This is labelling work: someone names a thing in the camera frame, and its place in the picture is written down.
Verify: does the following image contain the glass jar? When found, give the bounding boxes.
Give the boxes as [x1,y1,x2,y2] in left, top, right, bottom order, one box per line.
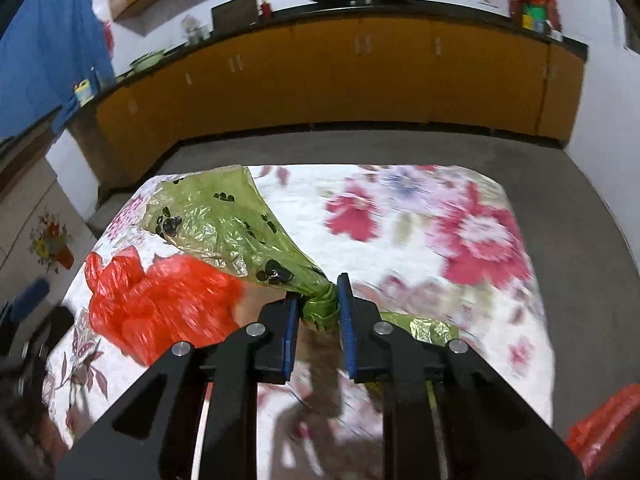
[180,14,210,46]

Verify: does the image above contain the blue hanging cloth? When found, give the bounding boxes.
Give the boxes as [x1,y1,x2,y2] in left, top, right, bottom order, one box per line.
[0,0,115,139]

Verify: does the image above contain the floral tablecloth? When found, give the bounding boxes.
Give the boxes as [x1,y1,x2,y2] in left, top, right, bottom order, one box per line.
[41,162,557,480]

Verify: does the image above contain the red sauce bottle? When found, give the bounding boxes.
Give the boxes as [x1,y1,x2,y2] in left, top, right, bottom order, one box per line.
[260,0,272,20]

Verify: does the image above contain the lower kitchen cabinets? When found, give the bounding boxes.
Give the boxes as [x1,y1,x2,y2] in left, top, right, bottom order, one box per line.
[67,15,588,188]

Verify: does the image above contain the green basin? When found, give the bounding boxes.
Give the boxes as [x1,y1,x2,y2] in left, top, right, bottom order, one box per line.
[130,50,165,73]

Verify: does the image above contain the red bag of groceries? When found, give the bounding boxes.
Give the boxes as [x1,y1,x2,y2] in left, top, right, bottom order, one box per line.
[508,0,562,36]

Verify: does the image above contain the red plastic bag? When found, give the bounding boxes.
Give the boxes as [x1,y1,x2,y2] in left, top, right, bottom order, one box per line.
[85,246,243,366]

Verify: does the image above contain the red trash basket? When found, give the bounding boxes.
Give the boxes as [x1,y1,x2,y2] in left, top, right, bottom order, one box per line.
[567,384,640,479]

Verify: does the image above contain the yellow detergent bottle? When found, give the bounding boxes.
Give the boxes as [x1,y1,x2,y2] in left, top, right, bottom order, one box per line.
[74,79,96,107]

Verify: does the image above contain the green printed plastic bag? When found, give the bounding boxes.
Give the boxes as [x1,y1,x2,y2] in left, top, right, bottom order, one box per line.
[140,165,460,352]

